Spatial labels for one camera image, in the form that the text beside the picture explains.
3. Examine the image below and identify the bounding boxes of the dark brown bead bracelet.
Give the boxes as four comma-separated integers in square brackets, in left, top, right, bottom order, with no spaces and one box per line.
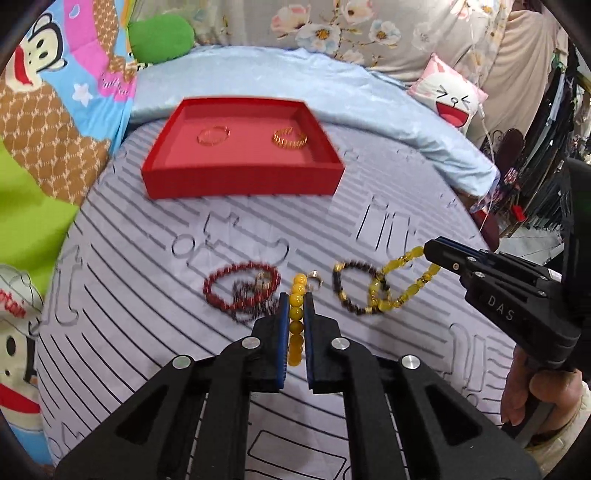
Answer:
[332,259,393,317]

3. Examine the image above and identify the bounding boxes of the person's right hand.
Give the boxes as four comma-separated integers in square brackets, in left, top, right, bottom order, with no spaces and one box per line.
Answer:
[502,345,586,428]

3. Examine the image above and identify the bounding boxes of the white cable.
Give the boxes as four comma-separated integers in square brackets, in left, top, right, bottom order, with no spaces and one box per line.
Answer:
[464,0,497,234]

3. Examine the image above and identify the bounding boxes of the pink rabbit cushion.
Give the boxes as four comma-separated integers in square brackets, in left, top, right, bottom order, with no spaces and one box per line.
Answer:
[406,54,489,137]

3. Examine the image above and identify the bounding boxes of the beige curtain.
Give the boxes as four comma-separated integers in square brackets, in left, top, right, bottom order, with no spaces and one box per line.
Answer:
[479,8,570,141]

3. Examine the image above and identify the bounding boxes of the large yellow stone bracelet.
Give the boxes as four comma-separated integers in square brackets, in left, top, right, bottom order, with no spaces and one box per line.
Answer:
[367,246,442,315]

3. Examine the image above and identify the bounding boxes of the red tray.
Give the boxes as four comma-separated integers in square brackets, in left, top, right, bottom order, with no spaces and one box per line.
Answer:
[141,97,346,200]

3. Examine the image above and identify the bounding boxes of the floral grey sheet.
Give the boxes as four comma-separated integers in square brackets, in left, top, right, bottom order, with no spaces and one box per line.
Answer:
[133,0,514,89]

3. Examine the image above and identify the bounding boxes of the green pillow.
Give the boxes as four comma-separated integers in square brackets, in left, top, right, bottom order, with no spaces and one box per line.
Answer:
[127,14,195,64]

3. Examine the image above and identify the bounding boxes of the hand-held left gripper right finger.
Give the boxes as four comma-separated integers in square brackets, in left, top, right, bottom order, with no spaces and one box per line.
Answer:
[304,292,542,480]

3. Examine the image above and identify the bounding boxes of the black metal chair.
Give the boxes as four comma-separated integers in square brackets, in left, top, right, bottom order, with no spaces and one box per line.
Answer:
[480,128,528,186]

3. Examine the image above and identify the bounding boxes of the light blue quilt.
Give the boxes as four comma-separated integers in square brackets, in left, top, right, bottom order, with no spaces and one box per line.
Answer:
[129,47,500,193]

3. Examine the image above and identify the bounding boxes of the dark red stool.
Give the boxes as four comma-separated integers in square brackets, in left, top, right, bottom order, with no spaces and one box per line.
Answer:
[470,207,502,253]

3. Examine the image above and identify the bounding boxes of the hanging clothes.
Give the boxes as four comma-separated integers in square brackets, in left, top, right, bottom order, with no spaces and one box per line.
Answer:
[531,44,591,234]

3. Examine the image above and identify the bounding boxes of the dark small-bead bracelet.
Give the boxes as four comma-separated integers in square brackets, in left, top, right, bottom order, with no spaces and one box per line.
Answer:
[230,276,279,324]

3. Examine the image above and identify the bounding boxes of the gold chain cuff bangle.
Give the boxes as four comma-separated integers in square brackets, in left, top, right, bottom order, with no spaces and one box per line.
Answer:
[271,126,309,151]

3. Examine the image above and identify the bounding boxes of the thin gold bangle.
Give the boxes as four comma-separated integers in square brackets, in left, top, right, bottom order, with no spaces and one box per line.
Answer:
[197,126,230,147]

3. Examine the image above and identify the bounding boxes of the orange-yellow bead bracelet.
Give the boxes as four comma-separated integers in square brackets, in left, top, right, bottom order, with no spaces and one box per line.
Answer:
[286,273,308,368]

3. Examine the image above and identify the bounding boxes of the red bead bracelet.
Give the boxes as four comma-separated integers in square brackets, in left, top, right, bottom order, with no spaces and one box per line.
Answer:
[203,261,282,320]

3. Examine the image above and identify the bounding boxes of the cartoon monkey blanket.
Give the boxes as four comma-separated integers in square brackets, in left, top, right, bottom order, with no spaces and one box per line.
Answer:
[0,0,140,468]

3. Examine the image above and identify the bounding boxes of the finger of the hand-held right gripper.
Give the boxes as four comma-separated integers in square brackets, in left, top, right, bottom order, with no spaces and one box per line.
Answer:
[423,240,544,297]
[433,237,563,284]

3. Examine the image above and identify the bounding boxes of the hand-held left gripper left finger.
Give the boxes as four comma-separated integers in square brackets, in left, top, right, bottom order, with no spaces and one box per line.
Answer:
[54,292,291,480]

